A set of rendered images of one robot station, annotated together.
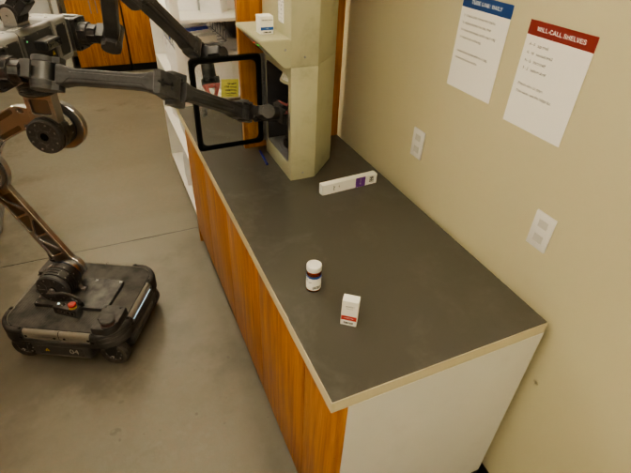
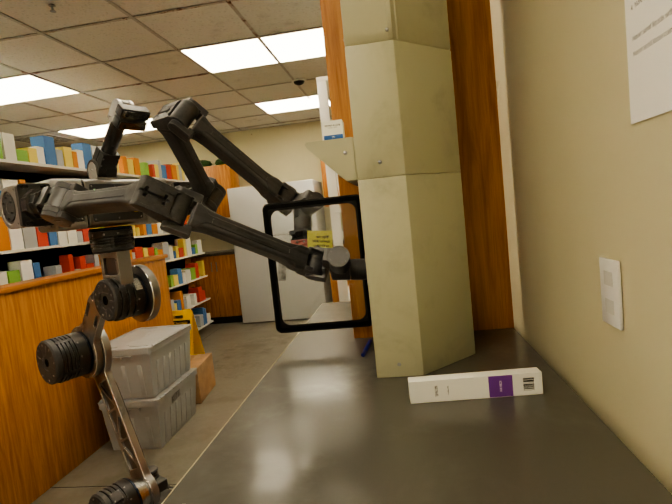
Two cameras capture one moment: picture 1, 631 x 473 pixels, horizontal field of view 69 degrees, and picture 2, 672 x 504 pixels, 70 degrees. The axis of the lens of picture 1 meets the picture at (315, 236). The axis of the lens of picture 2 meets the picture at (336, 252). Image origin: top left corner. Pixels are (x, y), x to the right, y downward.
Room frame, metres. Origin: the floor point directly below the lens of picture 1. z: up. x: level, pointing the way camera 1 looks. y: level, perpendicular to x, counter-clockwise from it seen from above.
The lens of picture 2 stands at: (0.76, -0.44, 1.34)
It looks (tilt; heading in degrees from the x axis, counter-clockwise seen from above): 5 degrees down; 33
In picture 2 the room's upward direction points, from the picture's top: 6 degrees counter-clockwise
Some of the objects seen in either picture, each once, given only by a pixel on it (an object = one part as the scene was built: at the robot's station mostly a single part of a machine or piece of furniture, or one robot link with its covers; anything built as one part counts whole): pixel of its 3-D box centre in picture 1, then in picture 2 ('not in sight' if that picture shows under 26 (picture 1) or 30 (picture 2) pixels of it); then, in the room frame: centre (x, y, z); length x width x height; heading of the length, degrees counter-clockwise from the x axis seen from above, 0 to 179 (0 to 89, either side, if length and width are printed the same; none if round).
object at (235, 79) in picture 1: (228, 103); (318, 265); (1.92, 0.40, 1.19); 0.30 x 0.01 x 0.40; 117
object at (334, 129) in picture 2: (264, 23); (334, 134); (1.80, 0.22, 1.54); 0.05 x 0.05 x 0.06; 26
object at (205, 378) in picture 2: not in sight; (188, 378); (3.19, 2.70, 0.14); 0.41 x 0.32 x 0.28; 31
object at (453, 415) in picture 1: (303, 267); not in sight; (1.73, 0.05, 0.45); 2.05 x 0.67 x 0.90; 25
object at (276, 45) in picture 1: (261, 44); (339, 167); (1.84, 0.24, 1.46); 0.32 x 0.12 x 0.10; 25
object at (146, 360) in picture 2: not in sight; (147, 359); (2.65, 2.40, 0.49); 0.60 x 0.42 x 0.33; 25
